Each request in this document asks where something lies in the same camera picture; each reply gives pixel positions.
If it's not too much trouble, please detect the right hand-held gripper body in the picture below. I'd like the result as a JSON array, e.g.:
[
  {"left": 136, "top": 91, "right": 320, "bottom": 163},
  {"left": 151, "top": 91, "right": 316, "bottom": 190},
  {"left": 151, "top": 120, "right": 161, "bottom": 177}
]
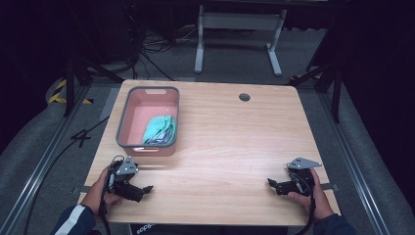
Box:
[{"left": 275, "top": 157, "right": 323, "bottom": 197}]

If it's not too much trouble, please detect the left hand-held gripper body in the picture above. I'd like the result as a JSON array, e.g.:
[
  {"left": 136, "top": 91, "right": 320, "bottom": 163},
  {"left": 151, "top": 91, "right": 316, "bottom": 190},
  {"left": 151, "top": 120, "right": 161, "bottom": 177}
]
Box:
[{"left": 105, "top": 155, "right": 145, "bottom": 203}]

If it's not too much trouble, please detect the teal cloth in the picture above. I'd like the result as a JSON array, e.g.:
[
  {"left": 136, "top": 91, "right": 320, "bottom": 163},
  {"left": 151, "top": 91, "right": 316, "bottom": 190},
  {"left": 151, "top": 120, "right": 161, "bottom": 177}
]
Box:
[{"left": 141, "top": 115, "right": 178, "bottom": 146}]

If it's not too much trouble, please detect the pink basket with grey rim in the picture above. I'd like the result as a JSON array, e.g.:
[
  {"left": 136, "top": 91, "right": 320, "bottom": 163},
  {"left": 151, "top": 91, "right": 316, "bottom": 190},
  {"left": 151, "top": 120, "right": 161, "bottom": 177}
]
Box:
[{"left": 115, "top": 85, "right": 181, "bottom": 158}]

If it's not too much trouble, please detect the person's right hand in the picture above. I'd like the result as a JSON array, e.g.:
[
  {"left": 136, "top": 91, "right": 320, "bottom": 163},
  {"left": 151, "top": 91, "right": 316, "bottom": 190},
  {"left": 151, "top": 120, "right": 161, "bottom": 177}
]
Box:
[{"left": 287, "top": 167, "right": 336, "bottom": 222}]

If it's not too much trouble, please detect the person's left hand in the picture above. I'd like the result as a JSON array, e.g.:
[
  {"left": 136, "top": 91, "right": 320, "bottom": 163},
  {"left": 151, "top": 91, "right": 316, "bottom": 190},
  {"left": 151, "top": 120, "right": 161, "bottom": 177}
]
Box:
[{"left": 80, "top": 166, "right": 124, "bottom": 216}]

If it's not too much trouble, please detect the grey tape strip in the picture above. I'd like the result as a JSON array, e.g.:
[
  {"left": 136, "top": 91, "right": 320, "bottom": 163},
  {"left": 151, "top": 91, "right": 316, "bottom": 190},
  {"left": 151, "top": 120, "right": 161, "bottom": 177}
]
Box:
[
  {"left": 319, "top": 182, "right": 340, "bottom": 192},
  {"left": 71, "top": 185, "right": 93, "bottom": 194}
]

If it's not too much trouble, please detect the black metal stand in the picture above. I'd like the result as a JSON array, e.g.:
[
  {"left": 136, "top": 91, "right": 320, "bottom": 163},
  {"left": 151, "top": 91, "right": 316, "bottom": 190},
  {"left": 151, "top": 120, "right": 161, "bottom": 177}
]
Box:
[
  {"left": 63, "top": 53, "right": 126, "bottom": 118},
  {"left": 286, "top": 61, "right": 345, "bottom": 124}
]

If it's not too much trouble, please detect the yellow black floor tape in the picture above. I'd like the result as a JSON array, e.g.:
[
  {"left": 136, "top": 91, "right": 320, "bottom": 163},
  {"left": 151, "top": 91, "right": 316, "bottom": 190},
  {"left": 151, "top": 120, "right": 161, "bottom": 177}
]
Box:
[{"left": 47, "top": 78, "right": 95, "bottom": 106}]

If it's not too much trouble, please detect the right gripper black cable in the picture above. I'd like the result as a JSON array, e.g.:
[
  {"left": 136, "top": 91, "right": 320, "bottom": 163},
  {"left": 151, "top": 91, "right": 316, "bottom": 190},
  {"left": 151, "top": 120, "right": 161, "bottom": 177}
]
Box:
[{"left": 293, "top": 192, "right": 318, "bottom": 235}]

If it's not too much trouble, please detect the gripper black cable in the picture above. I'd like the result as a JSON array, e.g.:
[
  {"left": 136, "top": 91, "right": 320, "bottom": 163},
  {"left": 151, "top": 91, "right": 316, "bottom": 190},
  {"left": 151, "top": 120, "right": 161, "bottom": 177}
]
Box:
[
  {"left": 293, "top": 192, "right": 318, "bottom": 235},
  {"left": 98, "top": 187, "right": 113, "bottom": 235}
]

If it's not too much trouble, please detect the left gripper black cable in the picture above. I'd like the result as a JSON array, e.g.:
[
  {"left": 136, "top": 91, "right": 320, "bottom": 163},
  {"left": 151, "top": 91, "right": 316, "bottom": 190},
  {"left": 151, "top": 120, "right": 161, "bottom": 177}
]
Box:
[{"left": 98, "top": 187, "right": 113, "bottom": 235}]

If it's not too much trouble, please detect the aluminium floor rail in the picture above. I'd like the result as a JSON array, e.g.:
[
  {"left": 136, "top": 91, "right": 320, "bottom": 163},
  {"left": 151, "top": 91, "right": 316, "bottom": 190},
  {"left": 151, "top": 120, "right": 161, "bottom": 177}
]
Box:
[
  {"left": 0, "top": 83, "right": 91, "bottom": 235},
  {"left": 316, "top": 90, "right": 393, "bottom": 235}
]

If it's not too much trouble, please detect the black floor cable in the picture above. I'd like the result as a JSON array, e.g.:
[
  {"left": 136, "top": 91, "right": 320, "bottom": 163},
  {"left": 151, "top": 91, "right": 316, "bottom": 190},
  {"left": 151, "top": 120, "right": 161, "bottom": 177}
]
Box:
[{"left": 22, "top": 116, "right": 112, "bottom": 235}]

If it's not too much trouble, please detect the bundle of black cables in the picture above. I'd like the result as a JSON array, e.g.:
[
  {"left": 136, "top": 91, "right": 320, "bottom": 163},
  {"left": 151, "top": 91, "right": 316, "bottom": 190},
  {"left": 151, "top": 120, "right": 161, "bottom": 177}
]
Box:
[{"left": 121, "top": 0, "right": 179, "bottom": 81}]

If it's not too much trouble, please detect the grey metal desk frame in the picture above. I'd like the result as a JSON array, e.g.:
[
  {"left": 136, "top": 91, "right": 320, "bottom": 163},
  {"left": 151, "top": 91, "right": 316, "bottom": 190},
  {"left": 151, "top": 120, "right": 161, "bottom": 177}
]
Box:
[{"left": 194, "top": 4, "right": 289, "bottom": 78}]

